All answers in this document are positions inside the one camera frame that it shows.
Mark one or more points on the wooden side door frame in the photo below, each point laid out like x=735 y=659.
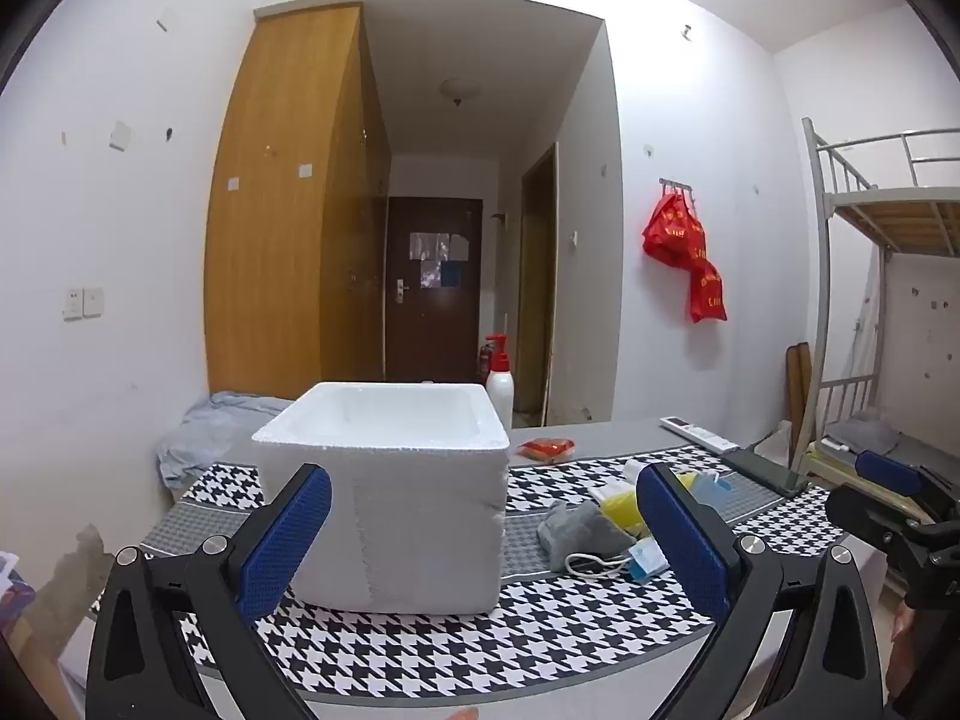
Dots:
x=536 y=277

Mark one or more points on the wooden wardrobe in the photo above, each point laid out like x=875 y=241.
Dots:
x=277 y=240

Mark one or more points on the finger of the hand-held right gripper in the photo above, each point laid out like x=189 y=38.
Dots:
x=874 y=508
x=889 y=469

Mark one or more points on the leaning wooden boards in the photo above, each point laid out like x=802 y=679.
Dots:
x=799 y=390

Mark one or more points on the red fire extinguisher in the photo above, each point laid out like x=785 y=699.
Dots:
x=487 y=360

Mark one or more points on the metal wall hook rack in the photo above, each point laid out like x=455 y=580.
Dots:
x=679 y=184

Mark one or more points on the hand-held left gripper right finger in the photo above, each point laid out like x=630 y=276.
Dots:
x=682 y=540

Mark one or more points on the grey cloth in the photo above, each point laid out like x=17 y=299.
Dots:
x=581 y=532

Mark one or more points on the round ceiling lamp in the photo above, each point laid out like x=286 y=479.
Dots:
x=459 y=88

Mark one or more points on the grey-blue covered bundle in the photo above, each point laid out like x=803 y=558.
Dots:
x=195 y=435

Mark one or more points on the white wall box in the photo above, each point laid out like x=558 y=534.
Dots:
x=121 y=135

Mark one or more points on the houndstooth table mat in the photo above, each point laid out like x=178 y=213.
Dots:
x=570 y=637

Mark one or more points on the yellow foam net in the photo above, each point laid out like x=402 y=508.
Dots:
x=622 y=511

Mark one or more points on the white remote control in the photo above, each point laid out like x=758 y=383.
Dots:
x=697 y=433

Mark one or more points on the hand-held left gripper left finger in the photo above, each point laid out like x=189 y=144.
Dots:
x=289 y=540

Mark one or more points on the dark brown entry door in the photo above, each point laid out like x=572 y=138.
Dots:
x=431 y=330

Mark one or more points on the grey metal bunk bed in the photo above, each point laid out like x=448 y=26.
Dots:
x=825 y=187

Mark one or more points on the wide red plastic bag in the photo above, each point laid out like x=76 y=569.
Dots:
x=671 y=232

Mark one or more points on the white paper notices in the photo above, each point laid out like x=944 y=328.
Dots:
x=431 y=246

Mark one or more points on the blue paper notice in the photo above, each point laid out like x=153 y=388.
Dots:
x=450 y=274

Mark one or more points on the white foam box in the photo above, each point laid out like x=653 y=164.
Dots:
x=420 y=510

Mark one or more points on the white pump lotion bottle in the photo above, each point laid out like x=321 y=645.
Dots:
x=500 y=397

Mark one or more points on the grey folded bedding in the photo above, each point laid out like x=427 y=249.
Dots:
x=862 y=435

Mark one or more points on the red snack packet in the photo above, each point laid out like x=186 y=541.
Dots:
x=546 y=450

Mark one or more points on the white wall socket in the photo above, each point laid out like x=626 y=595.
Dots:
x=72 y=304

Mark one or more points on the black smartphone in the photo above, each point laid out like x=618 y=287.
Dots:
x=769 y=472

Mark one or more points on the white wall switch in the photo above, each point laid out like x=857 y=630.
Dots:
x=93 y=301

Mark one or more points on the small blue white packet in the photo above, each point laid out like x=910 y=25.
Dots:
x=646 y=561

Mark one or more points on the pale blue plastic packet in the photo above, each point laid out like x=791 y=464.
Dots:
x=716 y=491

